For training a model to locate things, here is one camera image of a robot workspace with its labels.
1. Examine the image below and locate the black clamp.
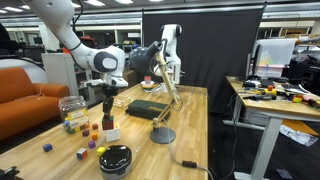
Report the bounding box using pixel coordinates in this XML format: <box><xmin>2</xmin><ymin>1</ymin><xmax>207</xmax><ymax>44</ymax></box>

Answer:
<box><xmin>0</xmin><ymin>165</ymin><xmax>20</xmax><ymax>180</ymax></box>

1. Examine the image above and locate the white cabinet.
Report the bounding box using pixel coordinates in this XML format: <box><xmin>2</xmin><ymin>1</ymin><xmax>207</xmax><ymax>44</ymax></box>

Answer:
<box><xmin>41</xmin><ymin>52</ymin><xmax>80</xmax><ymax>98</ymax></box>

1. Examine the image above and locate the clear acrylic box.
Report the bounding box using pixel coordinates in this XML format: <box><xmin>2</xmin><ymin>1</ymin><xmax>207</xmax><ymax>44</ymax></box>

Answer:
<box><xmin>112</xmin><ymin>95</ymin><xmax>132</xmax><ymax>108</ymax></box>

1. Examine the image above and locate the black backdrop curtain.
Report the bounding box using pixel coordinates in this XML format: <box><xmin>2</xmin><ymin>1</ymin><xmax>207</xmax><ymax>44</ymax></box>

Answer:
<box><xmin>142</xmin><ymin>5</ymin><xmax>267</xmax><ymax>116</ymax></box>

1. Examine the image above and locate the small Rubik's cube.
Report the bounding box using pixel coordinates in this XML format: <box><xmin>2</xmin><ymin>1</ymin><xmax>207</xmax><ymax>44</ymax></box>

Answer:
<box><xmin>76</xmin><ymin>147</ymin><xmax>89</xmax><ymax>160</ymax></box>

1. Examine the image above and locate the orange sofa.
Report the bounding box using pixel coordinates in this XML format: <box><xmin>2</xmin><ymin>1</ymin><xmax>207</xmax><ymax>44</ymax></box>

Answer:
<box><xmin>0</xmin><ymin>66</ymin><xmax>71</xmax><ymax>142</ymax></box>

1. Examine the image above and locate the Rubik's cube with yellow side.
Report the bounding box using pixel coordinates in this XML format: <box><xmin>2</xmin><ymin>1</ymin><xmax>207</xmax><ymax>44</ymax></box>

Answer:
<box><xmin>101</xmin><ymin>115</ymin><xmax>115</xmax><ymax>131</ymax></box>

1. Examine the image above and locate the black lidded pot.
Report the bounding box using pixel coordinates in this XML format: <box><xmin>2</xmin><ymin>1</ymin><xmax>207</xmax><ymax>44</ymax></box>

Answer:
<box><xmin>98</xmin><ymin>144</ymin><xmax>133</xmax><ymax>180</ymax></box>

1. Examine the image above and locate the clear jar of coloured cubes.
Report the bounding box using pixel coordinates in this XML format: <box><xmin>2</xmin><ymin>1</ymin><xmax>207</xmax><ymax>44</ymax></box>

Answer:
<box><xmin>58</xmin><ymin>95</ymin><xmax>90</xmax><ymax>135</ymax></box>

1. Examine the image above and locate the dark green tool case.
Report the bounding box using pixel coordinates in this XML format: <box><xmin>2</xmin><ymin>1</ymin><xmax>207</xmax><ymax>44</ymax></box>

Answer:
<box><xmin>125</xmin><ymin>99</ymin><xmax>171</xmax><ymax>121</ymax></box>

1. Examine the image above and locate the wooden desk lamp grey head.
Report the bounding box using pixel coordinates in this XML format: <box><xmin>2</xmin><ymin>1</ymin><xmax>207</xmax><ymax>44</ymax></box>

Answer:
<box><xmin>129</xmin><ymin>40</ymin><xmax>183</xmax><ymax>145</ymax></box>

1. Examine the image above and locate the white paper sheet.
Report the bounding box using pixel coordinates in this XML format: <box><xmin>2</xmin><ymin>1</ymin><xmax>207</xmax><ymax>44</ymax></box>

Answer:
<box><xmin>279</xmin><ymin>124</ymin><xmax>320</xmax><ymax>148</ymax></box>

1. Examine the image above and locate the white screen on desk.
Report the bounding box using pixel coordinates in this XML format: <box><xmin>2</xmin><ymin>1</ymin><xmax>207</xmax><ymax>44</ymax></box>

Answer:
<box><xmin>253</xmin><ymin>37</ymin><xmax>298</xmax><ymax>80</ymax></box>

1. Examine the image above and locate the lamp power cable with switch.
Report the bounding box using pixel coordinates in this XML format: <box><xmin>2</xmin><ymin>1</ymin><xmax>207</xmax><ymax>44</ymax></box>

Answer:
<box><xmin>162</xmin><ymin>118</ymin><xmax>214</xmax><ymax>180</ymax></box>

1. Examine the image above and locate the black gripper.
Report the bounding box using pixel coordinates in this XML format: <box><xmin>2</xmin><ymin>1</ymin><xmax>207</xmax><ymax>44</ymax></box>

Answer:
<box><xmin>102</xmin><ymin>85</ymin><xmax>119</xmax><ymax>118</ymax></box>

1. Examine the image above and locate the wooden desk with white legs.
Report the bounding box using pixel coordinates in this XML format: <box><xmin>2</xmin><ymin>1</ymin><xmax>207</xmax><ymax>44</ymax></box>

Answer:
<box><xmin>222</xmin><ymin>75</ymin><xmax>320</xmax><ymax>180</ymax></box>

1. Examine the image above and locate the stack of coloured plates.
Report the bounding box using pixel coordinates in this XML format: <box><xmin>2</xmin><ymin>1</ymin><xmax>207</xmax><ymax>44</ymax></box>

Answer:
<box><xmin>140</xmin><ymin>81</ymin><xmax>158</xmax><ymax>90</ymax></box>

